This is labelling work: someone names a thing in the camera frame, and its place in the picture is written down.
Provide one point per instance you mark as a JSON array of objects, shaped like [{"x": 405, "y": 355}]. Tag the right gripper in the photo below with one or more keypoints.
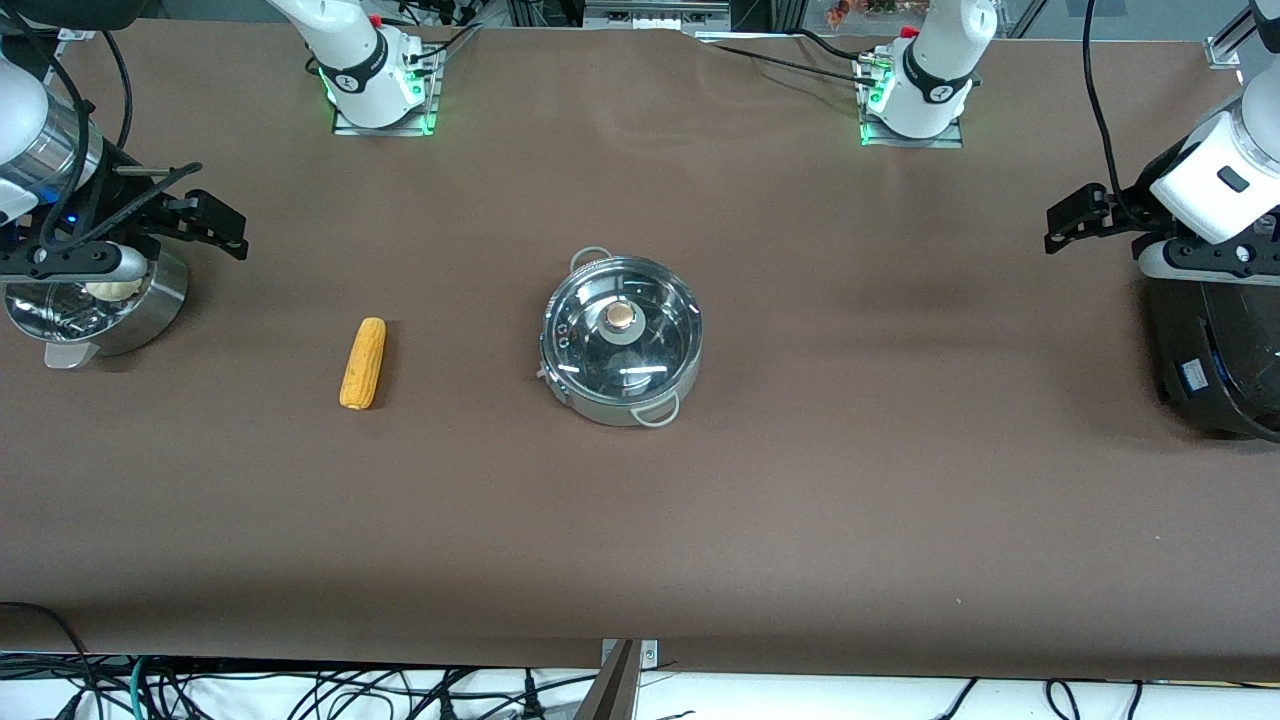
[{"x": 112, "y": 207}]

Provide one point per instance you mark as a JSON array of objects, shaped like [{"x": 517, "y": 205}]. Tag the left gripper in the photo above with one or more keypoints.
[{"x": 1126, "y": 213}]

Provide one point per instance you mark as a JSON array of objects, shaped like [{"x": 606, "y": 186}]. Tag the yellow corn cob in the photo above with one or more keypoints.
[{"x": 363, "y": 365}]

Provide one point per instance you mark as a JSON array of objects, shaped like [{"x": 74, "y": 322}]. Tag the glass pot lid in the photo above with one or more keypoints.
[{"x": 600, "y": 350}]

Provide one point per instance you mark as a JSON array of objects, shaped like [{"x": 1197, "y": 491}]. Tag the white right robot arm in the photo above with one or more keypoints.
[{"x": 365, "y": 70}]

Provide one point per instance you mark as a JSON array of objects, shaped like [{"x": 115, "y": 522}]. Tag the stainless steel pot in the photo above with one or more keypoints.
[{"x": 620, "y": 408}]

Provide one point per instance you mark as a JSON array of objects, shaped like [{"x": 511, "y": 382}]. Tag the steel steamer bowl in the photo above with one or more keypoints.
[{"x": 150, "y": 305}]

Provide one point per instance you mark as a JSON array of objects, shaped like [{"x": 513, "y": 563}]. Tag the white steamed bun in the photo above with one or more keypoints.
[{"x": 115, "y": 292}]

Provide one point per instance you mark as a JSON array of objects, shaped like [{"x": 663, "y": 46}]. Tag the black rice cooker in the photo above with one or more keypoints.
[{"x": 1230, "y": 360}]

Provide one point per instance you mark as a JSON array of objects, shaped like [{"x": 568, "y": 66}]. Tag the aluminium profile corner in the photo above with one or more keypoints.
[{"x": 1225, "y": 50}]

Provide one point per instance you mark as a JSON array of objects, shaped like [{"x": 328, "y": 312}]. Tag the orange background object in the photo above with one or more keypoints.
[{"x": 840, "y": 12}]

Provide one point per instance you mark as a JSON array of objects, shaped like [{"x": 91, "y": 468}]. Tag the large table cover mat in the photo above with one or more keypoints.
[{"x": 800, "y": 520}]

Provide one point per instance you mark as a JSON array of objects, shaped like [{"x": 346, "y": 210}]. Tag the grey equipment box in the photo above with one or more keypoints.
[{"x": 655, "y": 14}]

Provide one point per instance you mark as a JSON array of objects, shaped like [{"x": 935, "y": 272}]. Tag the grey angled bar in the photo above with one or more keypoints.
[{"x": 610, "y": 695}]

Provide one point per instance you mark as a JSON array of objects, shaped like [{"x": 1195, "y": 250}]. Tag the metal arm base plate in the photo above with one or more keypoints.
[
  {"x": 950, "y": 138},
  {"x": 425, "y": 118}
]

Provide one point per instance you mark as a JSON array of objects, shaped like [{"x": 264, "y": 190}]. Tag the metal edge bracket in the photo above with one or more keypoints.
[{"x": 650, "y": 652}]

